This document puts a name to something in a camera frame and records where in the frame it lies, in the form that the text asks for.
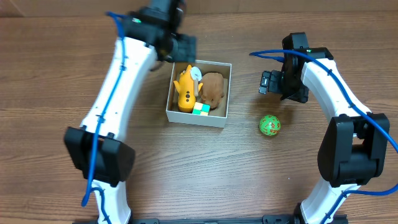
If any green numbered ball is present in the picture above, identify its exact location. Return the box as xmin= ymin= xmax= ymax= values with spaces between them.
xmin=259 ymin=114 xmax=281 ymax=136

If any multicoloured cube puzzle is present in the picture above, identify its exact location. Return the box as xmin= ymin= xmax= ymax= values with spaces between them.
xmin=192 ymin=102 xmax=210 ymax=116

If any yellow plastic toy figure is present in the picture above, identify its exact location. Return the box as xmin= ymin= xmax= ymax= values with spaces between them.
xmin=174 ymin=65 xmax=203 ymax=113

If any white cardboard box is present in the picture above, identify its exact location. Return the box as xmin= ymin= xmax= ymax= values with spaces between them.
xmin=165 ymin=60 xmax=232 ymax=128

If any right blue cable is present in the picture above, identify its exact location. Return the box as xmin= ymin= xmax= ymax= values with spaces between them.
xmin=249 ymin=49 xmax=398 ymax=224

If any brown plush animal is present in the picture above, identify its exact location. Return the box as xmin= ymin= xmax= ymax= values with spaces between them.
xmin=200 ymin=72 xmax=224 ymax=110

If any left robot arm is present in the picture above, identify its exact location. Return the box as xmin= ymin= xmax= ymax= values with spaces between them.
xmin=64 ymin=1 xmax=196 ymax=223

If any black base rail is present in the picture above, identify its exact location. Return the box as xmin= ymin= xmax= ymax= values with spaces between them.
xmin=73 ymin=213 xmax=348 ymax=224

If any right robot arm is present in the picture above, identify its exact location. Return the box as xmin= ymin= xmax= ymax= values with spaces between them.
xmin=254 ymin=48 xmax=397 ymax=223

